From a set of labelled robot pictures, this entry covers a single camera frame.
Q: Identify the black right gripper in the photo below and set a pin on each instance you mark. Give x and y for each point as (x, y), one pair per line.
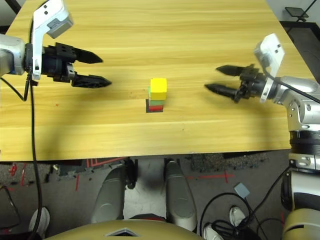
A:
(252, 85)

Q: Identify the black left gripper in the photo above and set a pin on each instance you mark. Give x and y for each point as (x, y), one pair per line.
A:
(57, 62)

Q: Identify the yellow wooden block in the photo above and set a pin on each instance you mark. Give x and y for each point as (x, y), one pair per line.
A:
(158, 87)

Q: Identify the green wooden block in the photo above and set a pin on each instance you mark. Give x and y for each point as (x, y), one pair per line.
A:
(156, 102)

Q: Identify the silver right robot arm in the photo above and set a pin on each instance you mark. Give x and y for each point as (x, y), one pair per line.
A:
(300, 112)

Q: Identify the red wooden block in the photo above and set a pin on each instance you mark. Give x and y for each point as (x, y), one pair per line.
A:
(155, 108)

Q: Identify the black tablet stand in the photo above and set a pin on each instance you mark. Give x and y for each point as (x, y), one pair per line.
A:
(296, 12)

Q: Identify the grey adapter box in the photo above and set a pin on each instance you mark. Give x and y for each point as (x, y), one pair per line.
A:
(241, 190)

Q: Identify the grey right robot leg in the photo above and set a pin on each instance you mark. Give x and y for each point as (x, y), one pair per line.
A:
(180, 195)

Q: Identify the grey robot leg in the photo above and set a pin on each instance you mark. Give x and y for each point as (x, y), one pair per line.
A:
(110, 195)
(180, 195)

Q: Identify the grey left robot leg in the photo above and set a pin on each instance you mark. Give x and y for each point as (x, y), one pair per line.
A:
(110, 195)

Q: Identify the white sneaker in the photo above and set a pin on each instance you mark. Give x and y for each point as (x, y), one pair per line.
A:
(237, 215)
(211, 232)
(43, 217)

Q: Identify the gold robot torso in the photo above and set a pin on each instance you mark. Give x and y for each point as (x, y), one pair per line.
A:
(100, 231)

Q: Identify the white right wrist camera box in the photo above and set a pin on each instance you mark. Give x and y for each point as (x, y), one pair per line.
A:
(271, 50)

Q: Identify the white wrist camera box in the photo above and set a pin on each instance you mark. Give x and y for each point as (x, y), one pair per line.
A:
(271, 50)
(47, 15)

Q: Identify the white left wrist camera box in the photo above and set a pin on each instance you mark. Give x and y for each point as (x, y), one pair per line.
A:
(47, 15)

